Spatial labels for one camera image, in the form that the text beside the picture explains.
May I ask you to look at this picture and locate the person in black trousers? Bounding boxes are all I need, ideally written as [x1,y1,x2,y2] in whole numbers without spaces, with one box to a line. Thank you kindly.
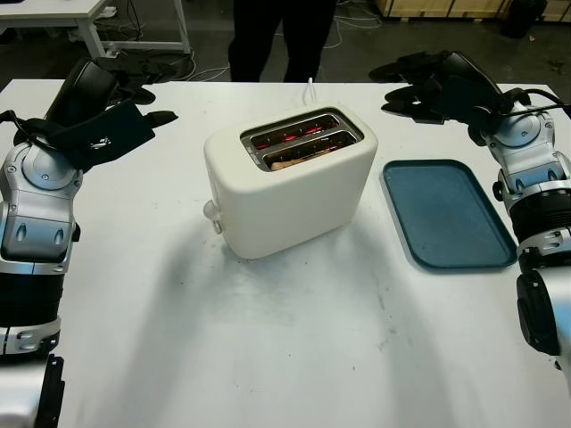
[228,0,336,83]

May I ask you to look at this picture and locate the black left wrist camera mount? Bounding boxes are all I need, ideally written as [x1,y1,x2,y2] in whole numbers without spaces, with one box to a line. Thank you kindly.
[55,99,157,174]

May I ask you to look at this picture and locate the black waste bin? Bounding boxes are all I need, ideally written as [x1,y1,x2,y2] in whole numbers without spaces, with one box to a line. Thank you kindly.
[501,0,548,39]

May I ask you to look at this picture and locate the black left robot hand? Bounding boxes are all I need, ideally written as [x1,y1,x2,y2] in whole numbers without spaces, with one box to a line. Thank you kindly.
[43,51,180,133]

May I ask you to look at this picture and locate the browned toast slice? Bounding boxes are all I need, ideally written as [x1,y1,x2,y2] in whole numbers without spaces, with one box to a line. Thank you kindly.
[269,149,334,172]

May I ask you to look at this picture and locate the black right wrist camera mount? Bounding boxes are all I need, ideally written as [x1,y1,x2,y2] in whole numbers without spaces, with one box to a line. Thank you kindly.
[410,95,490,128]

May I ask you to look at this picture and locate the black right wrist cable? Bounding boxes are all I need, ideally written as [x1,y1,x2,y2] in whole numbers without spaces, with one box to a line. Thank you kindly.
[502,88,571,120]

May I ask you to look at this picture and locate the white toaster power cord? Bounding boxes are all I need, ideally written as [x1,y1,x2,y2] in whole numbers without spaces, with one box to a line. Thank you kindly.
[292,77,319,108]

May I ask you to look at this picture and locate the white floor cable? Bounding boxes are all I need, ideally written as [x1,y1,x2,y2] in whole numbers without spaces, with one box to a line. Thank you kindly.
[332,5,385,49]

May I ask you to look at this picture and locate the stacked wooden crates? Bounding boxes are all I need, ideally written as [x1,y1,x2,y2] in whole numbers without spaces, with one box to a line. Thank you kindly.
[377,0,571,22]

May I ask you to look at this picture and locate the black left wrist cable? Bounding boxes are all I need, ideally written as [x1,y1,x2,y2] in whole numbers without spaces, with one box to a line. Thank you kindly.
[0,109,62,151]

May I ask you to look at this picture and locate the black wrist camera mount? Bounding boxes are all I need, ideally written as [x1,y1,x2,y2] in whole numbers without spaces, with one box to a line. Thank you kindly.
[55,99,157,174]
[410,95,490,128]

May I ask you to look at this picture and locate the white background desk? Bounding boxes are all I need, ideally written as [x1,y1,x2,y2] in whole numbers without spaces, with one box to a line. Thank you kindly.
[0,0,195,57]

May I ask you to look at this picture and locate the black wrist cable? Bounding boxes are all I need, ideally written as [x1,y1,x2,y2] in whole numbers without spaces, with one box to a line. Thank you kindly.
[0,109,62,151]
[502,88,571,120]

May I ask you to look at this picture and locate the cream white toaster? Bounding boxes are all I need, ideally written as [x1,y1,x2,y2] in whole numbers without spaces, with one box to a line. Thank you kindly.
[203,105,379,260]

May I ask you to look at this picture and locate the dark blue plastic tray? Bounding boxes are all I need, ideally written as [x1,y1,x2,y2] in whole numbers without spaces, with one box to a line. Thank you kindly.
[379,159,519,272]

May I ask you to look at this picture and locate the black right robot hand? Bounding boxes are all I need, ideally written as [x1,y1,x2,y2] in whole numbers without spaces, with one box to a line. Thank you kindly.
[368,50,508,112]

